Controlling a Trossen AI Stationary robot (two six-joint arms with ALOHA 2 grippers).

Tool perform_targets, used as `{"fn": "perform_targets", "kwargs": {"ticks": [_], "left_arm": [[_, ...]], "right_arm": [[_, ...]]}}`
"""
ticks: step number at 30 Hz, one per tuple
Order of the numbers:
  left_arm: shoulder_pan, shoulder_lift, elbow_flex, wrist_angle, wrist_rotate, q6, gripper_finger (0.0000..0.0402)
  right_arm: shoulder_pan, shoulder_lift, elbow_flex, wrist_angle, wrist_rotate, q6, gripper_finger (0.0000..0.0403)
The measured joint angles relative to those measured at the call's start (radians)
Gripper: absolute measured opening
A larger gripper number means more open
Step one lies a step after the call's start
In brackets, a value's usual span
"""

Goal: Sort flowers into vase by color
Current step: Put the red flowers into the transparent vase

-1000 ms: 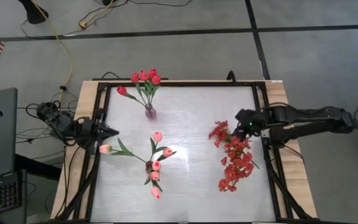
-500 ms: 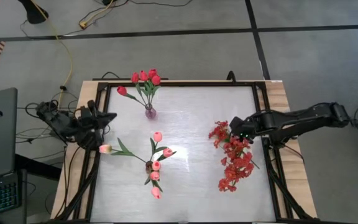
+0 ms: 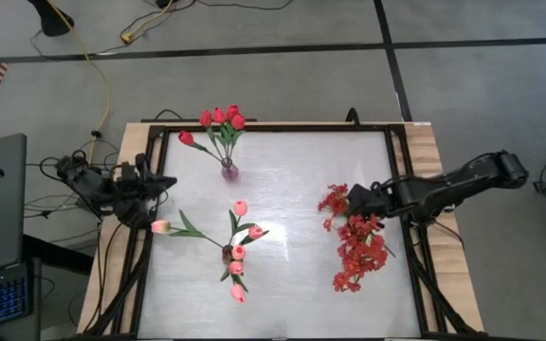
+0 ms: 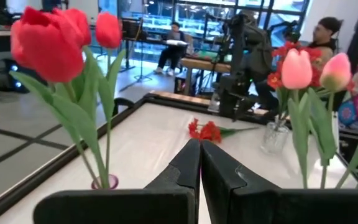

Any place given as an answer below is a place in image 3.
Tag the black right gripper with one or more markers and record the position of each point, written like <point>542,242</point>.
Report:
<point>365,201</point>

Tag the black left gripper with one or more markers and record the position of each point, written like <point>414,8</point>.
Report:
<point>135,187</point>

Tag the purple glass vase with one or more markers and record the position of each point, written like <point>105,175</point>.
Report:
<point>230,173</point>

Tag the red glass vase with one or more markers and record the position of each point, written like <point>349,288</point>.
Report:
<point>227,251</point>

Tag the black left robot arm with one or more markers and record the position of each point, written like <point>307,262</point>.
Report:
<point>93,184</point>

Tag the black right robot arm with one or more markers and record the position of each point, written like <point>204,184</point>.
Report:
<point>453,184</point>

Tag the black desk base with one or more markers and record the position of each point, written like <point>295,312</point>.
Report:
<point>55,256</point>

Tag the laptop computer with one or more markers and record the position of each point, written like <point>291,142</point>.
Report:
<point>3,213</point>

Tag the black stand foot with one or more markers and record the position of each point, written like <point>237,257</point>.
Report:
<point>52,21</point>

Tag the black frame clip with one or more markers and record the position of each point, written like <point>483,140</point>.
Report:
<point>352,117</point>

